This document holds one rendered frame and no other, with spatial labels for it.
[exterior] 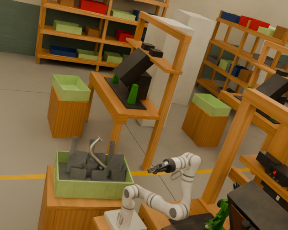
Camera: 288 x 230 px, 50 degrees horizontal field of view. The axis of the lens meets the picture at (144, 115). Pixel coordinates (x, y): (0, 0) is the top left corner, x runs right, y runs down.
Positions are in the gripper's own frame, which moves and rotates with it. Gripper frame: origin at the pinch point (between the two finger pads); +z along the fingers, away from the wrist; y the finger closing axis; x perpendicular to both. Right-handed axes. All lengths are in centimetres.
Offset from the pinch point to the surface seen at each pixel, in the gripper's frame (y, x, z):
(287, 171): 13, 26, -93
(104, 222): -88, 5, -15
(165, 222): -72, 21, -55
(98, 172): -106, -38, -36
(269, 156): 7, 13, -94
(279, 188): 9, 33, -83
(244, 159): -8, 7, -90
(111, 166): -104, -41, -50
